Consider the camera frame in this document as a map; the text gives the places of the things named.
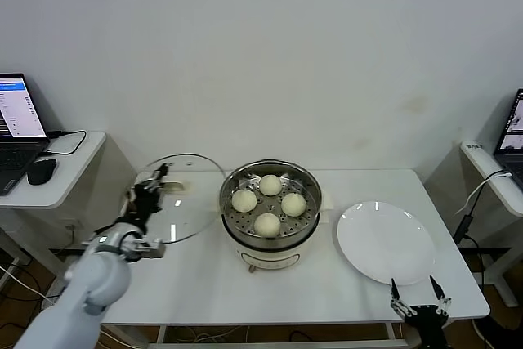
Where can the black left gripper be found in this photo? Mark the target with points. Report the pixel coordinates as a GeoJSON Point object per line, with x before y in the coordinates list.
{"type": "Point", "coordinates": [145, 202]}

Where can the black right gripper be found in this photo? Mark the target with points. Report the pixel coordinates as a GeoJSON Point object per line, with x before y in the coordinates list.
{"type": "Point", "coordinates": [429, 324]}

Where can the white steamed baozi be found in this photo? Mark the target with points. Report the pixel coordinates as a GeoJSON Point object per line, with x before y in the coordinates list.
{"type": "Point", "coordinates": [244, 201]}
{"type": "Point", "coordinates": [293, 204]}
{"type": "Point", "coordinates": [267, 225]}
{"type": "Point", "coordinates": [270, 185]}

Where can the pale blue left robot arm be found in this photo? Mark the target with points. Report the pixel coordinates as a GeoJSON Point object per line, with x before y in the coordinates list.
{"type": "Point", "coordinates": [94, 283]}

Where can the steel steamer basket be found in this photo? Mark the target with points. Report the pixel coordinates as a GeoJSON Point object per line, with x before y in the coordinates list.
{"type": "Point", "coordinates": [312, 198]}

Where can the white round plate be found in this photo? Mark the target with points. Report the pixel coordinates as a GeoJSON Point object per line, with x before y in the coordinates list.
{"type": "Point", "coordinates": [384, 242]}

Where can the black power adapter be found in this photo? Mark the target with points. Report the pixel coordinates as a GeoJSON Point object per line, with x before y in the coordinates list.
{"type": "Point", "coordinates": [463, 228]}

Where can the white side table with mouse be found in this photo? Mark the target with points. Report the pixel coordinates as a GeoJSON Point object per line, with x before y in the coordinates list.
{"type": "Point", "coordinates": [49, 193]}

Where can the black computer mouse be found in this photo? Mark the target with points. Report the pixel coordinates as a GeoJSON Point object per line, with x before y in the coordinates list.
{"type": "Point", "coordinates": [41, 171]}

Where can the cream electric cooker pot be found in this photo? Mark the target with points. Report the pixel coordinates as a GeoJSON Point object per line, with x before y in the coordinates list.
{"type": "Point", "coordinates": [269, 257]}

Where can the black laptop white-blue screen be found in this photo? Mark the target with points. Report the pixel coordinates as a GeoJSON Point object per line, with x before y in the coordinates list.
{"type": "Point", "coordinates": [20, 112]}

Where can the dark laptop grey screen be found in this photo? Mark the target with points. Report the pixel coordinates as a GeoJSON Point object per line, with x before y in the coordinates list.
{"type": "Point", "coordinates": [515, 128]}

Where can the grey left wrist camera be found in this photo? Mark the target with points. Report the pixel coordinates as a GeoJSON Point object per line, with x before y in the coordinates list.
{"type": "Point", "coordinates": [151, 250]}

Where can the white wall outlet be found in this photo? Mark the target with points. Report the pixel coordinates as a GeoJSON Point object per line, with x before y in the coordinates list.
{"type": "Point", "coordinates": [72, 225]}

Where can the white work table frame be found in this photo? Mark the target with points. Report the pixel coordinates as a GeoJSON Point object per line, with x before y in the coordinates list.
{"type": "Point", "coordinates": [327, 345]}

